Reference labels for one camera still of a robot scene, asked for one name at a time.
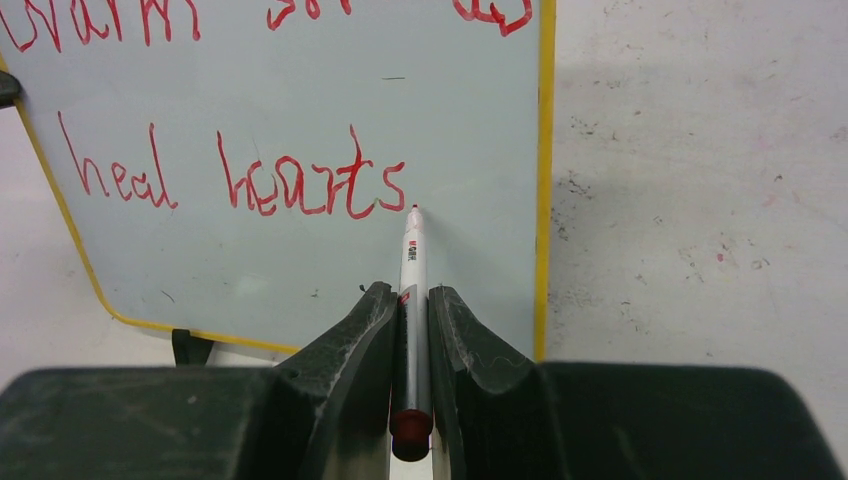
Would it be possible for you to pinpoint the yellow-framed whiteboard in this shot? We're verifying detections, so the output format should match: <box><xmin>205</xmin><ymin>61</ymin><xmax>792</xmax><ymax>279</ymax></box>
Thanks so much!
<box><xmin>1</xmin><ymin>1</ymin><xmax>556</xmax><ymax>358</ymax></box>

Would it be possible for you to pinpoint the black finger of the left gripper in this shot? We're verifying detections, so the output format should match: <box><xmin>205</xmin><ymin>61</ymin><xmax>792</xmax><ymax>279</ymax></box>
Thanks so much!
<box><xmin>0</xmin><ymin>71</ymin><xmax>21</xmax><ymax>109</ymax></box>

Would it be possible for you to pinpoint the left black board clip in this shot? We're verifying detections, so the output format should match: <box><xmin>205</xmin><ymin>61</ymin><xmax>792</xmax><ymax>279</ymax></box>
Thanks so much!
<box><xmin>171</xmin><ymin>329</ymin><xmax>215</xmax><ymax>367</ymax></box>

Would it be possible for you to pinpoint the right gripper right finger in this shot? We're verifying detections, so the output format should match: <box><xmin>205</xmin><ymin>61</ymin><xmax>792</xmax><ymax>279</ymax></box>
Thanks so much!
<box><xmin>429</xmin><ymin>286</ymin><xmax>842</xmax><ymax>479</ymax></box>

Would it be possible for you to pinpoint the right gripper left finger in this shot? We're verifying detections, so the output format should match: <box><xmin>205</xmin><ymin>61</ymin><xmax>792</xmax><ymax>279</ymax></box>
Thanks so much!
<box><xmin>1</xmin><ymin>282</ymin><xmax>397</xmax><ymax>479</ymax></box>

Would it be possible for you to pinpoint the white red marker pen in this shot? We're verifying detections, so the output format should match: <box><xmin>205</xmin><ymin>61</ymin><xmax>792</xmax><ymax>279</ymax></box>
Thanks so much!
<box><xmin>389</xmin><ymin>205</ymin><xmax>434</xmax><ymax>462</ymax></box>

